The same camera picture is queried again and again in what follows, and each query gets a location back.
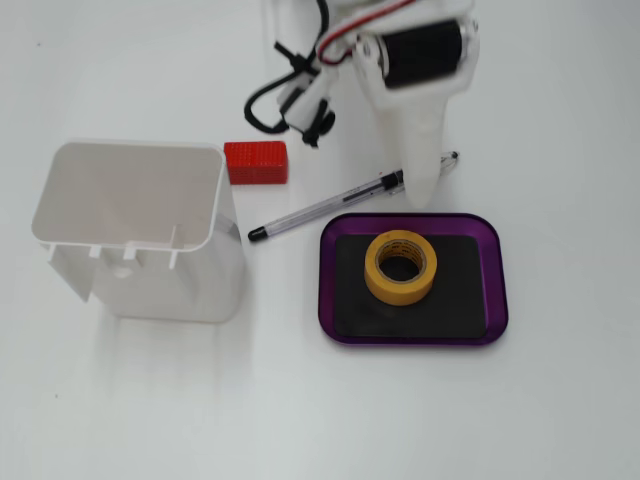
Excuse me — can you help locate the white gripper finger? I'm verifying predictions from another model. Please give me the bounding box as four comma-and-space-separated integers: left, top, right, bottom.
353, 14, 482, 210
277, 69, 337, 135

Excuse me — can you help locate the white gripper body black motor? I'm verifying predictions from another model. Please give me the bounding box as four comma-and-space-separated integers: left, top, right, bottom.
327, 0, 476, 91

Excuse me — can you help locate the yellow masking tape roll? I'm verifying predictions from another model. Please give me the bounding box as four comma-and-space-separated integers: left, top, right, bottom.
363, 229, 439, 307

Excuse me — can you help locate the white plastic box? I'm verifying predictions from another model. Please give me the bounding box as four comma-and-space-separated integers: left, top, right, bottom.
30, 141, 246, 326

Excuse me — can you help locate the red textured block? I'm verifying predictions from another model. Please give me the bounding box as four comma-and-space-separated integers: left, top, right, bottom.
222, 140, 292, 187

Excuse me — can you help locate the clear black ballpoint pen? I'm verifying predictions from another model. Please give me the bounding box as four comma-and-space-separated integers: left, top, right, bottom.
248, 150, 462, 246

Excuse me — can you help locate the purple metal tray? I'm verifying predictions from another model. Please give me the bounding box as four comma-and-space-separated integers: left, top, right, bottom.
316, 212, 510, 348

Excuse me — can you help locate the black rectangular tray pad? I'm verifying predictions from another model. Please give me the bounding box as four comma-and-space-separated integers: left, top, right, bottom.
333, 233, 489, 338

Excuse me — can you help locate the black camera cable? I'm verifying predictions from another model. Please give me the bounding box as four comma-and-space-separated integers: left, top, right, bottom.
243, 0, 332, 136

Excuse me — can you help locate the red white servo wire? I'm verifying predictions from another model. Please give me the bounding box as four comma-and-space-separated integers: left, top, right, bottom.
317, 0, 419, 67

